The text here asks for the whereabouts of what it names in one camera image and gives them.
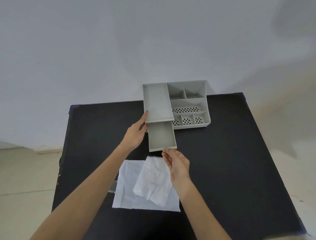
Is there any person's left hand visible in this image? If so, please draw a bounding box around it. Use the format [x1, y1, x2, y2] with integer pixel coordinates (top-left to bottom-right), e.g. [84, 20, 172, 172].
[121, 110, 149, 152]

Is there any person's right hand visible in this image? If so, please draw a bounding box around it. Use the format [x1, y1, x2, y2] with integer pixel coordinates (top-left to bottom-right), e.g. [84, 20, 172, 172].
[162, 148, 191, 189]

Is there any grey plastic organizer drawer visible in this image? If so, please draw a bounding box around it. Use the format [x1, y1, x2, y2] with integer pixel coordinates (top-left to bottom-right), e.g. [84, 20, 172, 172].
[148, 121, 178, 152]

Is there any grey plastic desk organizer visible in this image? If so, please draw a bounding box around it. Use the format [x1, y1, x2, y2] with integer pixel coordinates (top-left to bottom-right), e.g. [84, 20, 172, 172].
[142, 80, 211, 130]

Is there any person's right forearm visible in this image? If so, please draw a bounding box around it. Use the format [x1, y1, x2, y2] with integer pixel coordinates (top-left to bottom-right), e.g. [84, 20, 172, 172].
[171, 179, 232, 240]

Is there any person's left forearm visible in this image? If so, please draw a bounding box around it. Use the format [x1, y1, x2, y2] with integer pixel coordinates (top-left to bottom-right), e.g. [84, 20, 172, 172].
[29, 144, 135, 240]

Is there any white plastic bag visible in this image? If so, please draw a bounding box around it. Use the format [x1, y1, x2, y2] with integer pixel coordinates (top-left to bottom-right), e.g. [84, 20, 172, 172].
[133, 156, 174, 207]

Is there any white paper sheet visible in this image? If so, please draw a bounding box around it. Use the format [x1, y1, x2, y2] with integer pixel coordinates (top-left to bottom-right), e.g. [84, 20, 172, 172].
[112, 159, 181, 212]

